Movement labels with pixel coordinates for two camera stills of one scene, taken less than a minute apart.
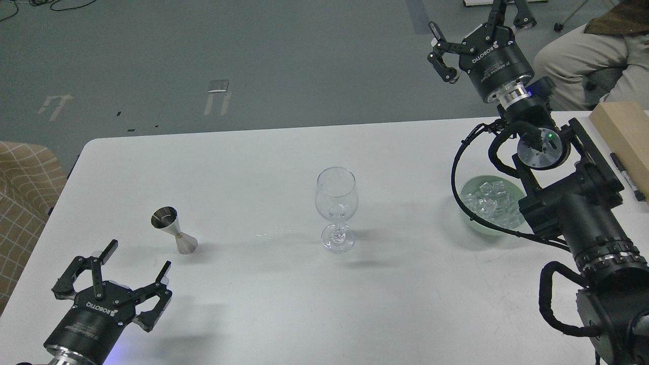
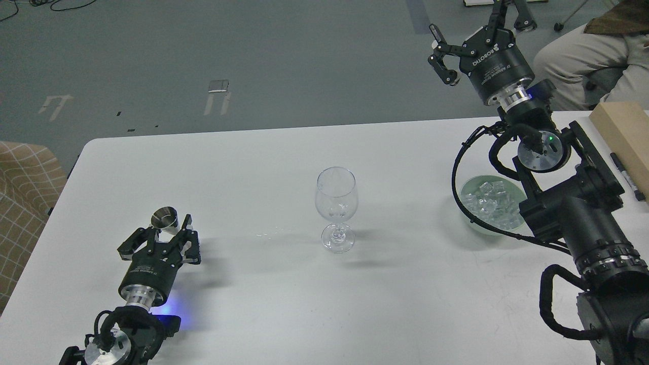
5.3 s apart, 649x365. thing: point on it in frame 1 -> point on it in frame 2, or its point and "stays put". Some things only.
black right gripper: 489,54 stays put
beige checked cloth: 31,177 stays put
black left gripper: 100,311 -> 153,267
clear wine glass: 336,197 stays put
